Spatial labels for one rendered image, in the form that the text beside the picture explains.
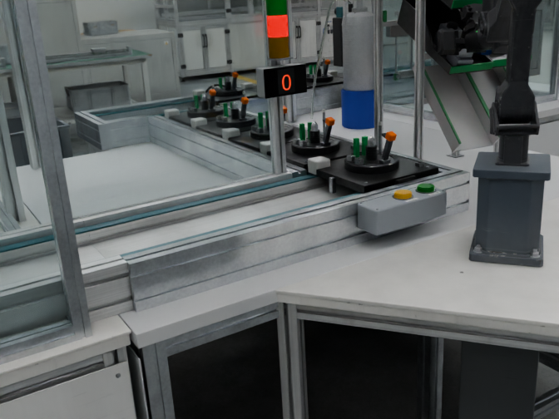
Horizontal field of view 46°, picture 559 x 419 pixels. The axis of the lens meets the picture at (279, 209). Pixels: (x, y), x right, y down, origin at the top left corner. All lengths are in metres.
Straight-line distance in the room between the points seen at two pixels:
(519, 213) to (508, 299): 0.20
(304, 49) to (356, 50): 8.71
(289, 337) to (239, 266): 0.18
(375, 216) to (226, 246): 0.34
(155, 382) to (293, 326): 0.30
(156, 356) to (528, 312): 0.68
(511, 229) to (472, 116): 0.55
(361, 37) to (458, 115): 0.83
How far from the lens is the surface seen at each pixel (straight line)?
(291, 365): 1.41
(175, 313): 1.26
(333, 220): 1.46
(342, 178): 1.63
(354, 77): 2.62
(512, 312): 1.26
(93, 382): 1.26
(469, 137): 1.84
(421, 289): 1.31
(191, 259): 1.30
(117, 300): 1.29
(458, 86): 1.93
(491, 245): 1.44
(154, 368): 1.27
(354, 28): 2.60
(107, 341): 1.23
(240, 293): 1.31
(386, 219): 1.45
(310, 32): 11.34
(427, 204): 1.53
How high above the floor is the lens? 1.44
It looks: 19 degrees down
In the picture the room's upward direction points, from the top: 3 degrees counter-clockwise
